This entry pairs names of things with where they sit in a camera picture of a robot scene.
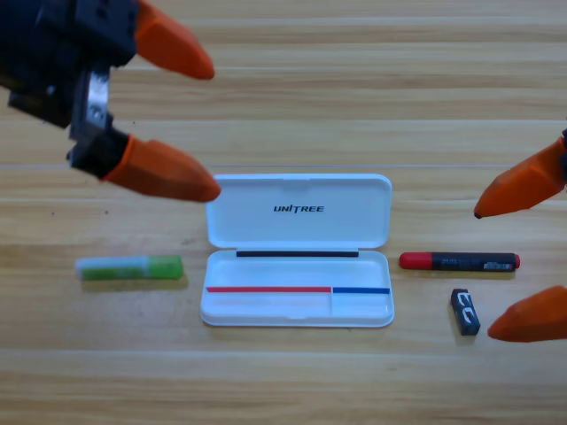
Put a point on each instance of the black eraser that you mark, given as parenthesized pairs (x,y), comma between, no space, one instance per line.
(465,312)

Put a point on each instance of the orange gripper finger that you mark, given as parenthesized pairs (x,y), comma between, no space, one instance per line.
(536,316)
(522,186)
(164,170)

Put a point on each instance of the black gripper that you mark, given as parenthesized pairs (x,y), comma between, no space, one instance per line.
(40,53)

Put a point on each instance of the green highlighter pen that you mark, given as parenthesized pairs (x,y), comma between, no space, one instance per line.
(128,268)

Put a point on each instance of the black marker with red cap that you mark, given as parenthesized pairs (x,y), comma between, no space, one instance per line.
(460,261)

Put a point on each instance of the white Unitree pencil case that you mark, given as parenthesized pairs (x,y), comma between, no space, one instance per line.
(297,265)

